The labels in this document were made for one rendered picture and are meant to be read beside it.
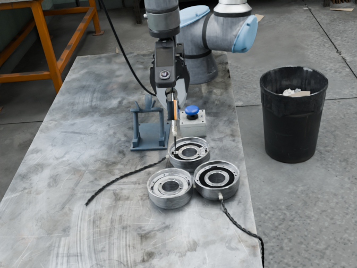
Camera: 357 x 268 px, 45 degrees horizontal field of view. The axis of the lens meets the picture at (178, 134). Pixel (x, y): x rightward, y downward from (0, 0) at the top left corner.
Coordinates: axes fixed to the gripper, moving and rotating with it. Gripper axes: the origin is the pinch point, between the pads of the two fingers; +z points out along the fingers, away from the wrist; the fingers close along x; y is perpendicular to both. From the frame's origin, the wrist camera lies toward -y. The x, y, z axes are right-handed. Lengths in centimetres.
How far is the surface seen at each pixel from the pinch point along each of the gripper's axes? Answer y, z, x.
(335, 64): 208, 94, -94
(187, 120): 6.3, 8.6, -2.4
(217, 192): -21.6, 9.9, -10.3
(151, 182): -17.2, 9.9, 5.0
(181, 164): -10.8, 9.9, -1.7
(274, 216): 53, 93, -33
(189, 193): -21.2, 10.1, -4.3
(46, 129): 12.5, 13.0, 41.1
